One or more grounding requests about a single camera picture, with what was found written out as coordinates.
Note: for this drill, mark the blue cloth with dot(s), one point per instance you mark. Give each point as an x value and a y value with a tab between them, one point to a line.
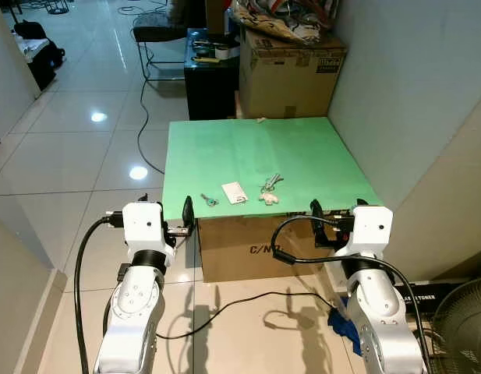
345	327

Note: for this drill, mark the brown printed cardboard box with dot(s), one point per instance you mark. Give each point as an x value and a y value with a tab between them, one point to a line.
240	249

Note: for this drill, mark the patterned fabric bag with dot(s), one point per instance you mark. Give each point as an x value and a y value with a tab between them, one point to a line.
271	23

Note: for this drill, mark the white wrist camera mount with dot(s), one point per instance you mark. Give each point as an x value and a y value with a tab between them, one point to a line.
143	226
373	230

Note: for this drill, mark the green foam board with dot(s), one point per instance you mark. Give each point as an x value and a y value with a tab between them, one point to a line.
263	156

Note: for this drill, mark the white card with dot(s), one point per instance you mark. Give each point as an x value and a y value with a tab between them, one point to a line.
234	192

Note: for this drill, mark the large brown cardboard box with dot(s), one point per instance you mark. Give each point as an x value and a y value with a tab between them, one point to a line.
287	78

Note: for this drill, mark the black metal chair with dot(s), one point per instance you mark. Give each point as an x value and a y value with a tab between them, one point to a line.
158	33

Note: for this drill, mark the black cabinet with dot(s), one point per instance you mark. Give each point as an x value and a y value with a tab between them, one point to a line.
209	89

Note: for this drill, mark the teal-headed key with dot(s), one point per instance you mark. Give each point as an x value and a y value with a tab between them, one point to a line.
209	200

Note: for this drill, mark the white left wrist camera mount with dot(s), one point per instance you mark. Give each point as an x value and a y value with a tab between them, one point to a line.
143	226

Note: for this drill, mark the black bag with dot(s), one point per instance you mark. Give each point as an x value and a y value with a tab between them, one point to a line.
41	66

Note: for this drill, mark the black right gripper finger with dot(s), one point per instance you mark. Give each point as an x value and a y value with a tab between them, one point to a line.
316	209
360	204

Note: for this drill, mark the keys with white puppy charm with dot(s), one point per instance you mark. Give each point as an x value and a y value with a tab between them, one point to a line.
269	198

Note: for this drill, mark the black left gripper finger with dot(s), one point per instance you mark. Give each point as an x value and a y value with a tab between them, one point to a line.
189	210
143	199

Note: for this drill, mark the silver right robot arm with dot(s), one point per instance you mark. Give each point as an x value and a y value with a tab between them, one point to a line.
380	327

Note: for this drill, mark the black floor fan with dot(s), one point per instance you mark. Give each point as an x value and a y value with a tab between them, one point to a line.
458	327

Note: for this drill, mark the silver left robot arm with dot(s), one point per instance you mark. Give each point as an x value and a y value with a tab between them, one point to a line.
135	312

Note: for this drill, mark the black laser toner box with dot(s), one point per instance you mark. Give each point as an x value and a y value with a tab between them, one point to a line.
415	300

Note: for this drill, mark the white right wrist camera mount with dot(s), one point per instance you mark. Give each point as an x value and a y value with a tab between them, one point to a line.
373	230

